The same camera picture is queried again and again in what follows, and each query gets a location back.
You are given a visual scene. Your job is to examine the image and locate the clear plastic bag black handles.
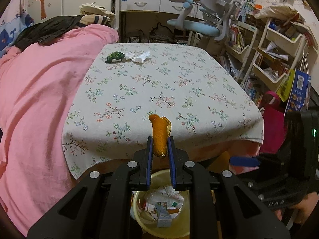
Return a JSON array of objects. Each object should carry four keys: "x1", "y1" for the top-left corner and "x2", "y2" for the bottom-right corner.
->
[{"x1": 126, "y1": 28, "x2": 148, "y2": 43}]

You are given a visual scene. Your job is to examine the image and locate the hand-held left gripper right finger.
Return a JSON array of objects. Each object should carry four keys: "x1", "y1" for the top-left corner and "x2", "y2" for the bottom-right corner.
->
[{"x1": 168, "y1": 136, "x2": 291, "y2": 239}]

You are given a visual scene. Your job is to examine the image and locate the floral tablecloth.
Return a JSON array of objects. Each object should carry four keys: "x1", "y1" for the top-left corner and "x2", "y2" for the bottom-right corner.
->
[{"x1": 62, "y1": 42, "x2": 264, "y2": 180}]

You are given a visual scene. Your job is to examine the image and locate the white rolling storage cart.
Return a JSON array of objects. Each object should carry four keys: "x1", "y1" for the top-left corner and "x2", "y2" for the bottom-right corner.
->
[{"x1": 224, "y1": 17, "x2": 310, "y2": 93}]

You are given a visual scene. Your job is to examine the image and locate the dark green packet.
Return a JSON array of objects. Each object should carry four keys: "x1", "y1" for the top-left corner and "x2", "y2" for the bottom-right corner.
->
[{"x1": 105, "y1": 51, "x2": 126, "y2": 63}]

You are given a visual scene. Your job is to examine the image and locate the crumpled white paper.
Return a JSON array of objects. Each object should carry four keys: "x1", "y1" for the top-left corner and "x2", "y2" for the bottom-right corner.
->
[{"x1": 132, "y1": 50, "x2": 151, "y2": 63}]

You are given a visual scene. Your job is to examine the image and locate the red and white packet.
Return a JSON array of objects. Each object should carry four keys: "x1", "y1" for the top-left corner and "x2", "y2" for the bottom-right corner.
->
[{"x1": 141, "y1": 201, "x2": 160, "y2": 220}]

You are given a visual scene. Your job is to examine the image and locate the blue and white milk carton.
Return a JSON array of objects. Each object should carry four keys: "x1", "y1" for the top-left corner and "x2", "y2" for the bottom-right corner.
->
[{"x1": 156, "y1": 202, "x2": 173, "y2": 227}]

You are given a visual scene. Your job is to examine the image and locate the person's right hand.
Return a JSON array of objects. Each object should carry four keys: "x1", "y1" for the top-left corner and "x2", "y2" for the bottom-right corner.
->
[{"x1": 274, "y1": 191, "x2": 319, "y2": 229}]

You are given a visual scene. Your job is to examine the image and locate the blue whale print bedding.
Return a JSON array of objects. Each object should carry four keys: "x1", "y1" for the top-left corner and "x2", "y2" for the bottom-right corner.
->
[{"x1": 0, "y1": 12, "x2": 35, "y2": 53}]

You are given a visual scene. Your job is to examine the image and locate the white desk with drawers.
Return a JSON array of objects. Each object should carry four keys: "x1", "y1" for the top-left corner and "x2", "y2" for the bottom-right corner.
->
[{"x1": 119, "y1": 0, "x2": 207, "y2": 43}]

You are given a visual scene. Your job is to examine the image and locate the grey and blue desk chair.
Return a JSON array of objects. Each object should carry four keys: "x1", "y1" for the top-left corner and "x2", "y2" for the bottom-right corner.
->
[{"x1": 166, "y1": 0, "x2": 241, "y2": 42}]

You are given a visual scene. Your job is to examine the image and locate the row of books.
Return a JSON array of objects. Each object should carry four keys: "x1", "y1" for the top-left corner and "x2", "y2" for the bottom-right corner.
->
[{"x1": 243, "y1": 77, "x2": 265, "y2": 105}]

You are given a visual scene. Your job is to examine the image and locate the black jacket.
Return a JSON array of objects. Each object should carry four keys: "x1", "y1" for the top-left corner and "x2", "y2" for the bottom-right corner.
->
[{"x1": 15, "y1": 15, "x2": 85, "y2": 50}]

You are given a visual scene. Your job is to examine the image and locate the pink shopping bag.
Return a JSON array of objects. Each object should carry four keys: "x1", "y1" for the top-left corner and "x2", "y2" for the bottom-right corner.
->
[{"x1": 259, "y1": 91, "x2": 287, "y2": 155}]

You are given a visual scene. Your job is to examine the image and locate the beige navy striped cloth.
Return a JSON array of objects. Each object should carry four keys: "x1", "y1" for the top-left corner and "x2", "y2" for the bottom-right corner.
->
[{"x1": 75, "y1": 14, "x2": 111, "y2": 27}]

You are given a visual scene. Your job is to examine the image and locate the dark plastic bag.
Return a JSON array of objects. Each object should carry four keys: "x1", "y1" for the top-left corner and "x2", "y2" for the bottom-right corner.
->
[{"x1": 149, "y1": 22, "x2": 175, "y2": 43}]

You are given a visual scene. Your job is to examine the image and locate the cream cloth bag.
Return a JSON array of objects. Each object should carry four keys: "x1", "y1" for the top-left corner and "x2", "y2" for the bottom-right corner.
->
[{"x1": 254, "y1": 5, "x2": 306, "y2": 23}]

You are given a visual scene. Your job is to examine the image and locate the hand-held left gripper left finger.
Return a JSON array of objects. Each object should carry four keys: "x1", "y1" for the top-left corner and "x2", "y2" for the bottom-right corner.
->
[{"x1": 27, "y1": 136, "x2": 153, "y2": 239}]

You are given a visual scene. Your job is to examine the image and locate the blue and yellow paper bag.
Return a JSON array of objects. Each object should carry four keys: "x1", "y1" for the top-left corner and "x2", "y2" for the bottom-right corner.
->
[{"x1": 277, "y1": 68, "x2": 311, "y2": 113}]

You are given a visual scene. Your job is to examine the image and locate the cream canvas tote bag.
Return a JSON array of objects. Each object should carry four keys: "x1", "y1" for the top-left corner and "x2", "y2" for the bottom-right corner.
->
[{"x1": 79, "y1": 2, "x2": 116, "y2": 20}]

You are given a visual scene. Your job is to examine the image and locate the pink blanket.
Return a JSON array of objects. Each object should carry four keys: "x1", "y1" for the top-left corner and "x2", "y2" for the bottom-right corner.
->
[{"x1": 0, "y1": 24, "x2": 120, "y2": 237}]

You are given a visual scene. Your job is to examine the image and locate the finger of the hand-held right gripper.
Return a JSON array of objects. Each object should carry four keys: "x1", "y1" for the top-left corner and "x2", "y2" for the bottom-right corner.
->
[{"x1": 229, "y1": 154, "x2": 287, "y2": 170}]

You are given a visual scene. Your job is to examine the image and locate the yellow plastic basin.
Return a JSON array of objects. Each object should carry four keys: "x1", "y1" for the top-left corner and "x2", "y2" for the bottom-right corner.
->
[{"x1": 131, "y1": 169, "x2": 194, "y2": 238}]

